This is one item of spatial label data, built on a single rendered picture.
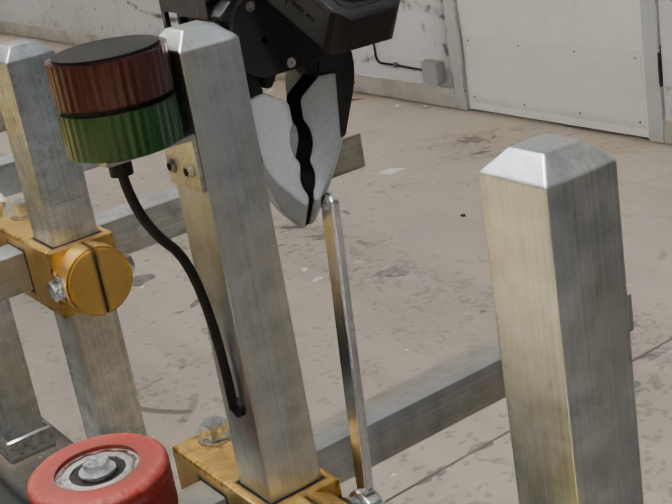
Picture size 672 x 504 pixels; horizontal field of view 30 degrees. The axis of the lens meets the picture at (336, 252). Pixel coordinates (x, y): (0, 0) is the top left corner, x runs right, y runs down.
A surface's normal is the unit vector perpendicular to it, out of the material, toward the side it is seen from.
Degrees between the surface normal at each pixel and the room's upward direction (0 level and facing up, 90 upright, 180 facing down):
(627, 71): 90
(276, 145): 90
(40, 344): 0
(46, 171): 90
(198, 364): 0
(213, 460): 0
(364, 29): 117
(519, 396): 90
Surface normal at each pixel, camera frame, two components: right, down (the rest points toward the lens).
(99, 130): -0.16, 0.38
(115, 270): 0.58, 0.21
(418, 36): -0.79, 0.33
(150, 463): -0.15, -0.92
